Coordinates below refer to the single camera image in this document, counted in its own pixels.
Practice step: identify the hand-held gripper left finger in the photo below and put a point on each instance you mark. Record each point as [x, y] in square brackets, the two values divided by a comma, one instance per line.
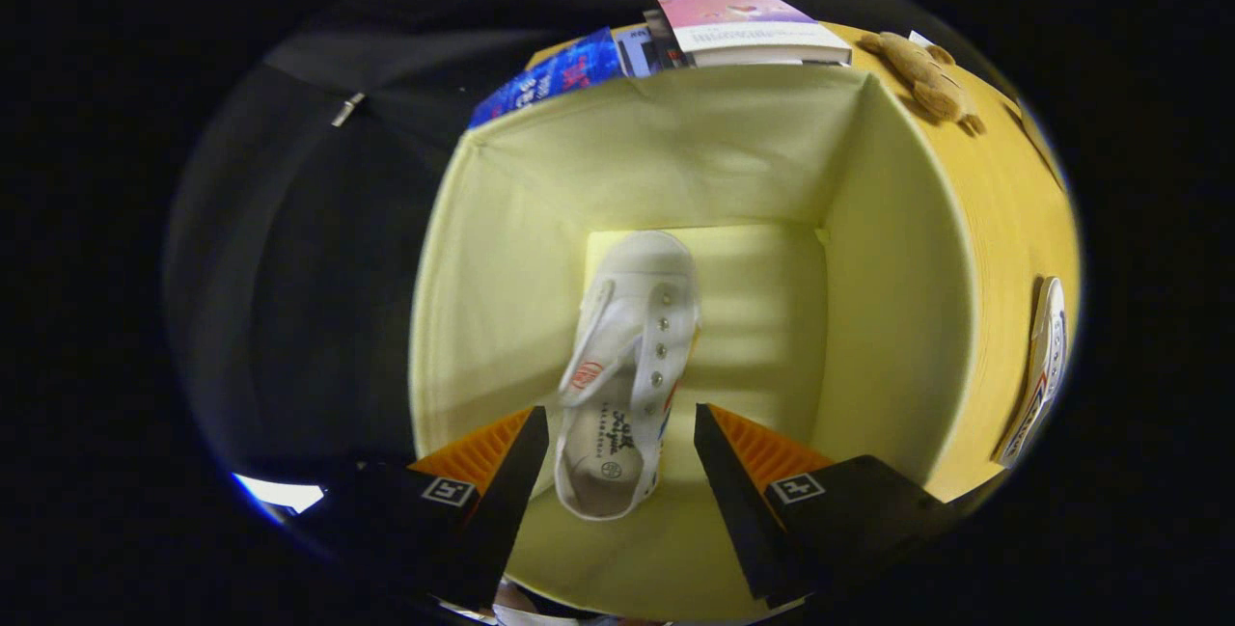
[502, 520]

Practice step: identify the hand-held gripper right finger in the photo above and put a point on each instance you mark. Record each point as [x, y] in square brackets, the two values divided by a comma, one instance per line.
[743, 520]

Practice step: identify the white canvas shoe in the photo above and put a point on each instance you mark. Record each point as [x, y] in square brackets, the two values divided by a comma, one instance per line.
[1042, 366]
[632, 317]

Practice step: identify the cream fabric storage box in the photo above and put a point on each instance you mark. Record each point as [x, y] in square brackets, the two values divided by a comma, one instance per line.
[502, 250]

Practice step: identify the lit monitor screen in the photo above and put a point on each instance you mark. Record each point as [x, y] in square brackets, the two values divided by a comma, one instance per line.
[280, 493]

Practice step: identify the silver clip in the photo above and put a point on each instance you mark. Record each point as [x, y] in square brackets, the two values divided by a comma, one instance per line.
[347, 110]

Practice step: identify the dark blue book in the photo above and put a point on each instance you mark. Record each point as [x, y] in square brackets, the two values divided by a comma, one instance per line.
[555, 76]

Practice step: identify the grey book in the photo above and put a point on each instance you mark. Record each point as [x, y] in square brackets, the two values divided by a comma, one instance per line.
[671, 45]

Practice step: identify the brown plush toy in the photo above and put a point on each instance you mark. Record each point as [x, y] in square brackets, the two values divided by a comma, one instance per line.
[926, 76]

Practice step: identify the pink cover book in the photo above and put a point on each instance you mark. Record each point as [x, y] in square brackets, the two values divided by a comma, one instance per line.
[743, 23]

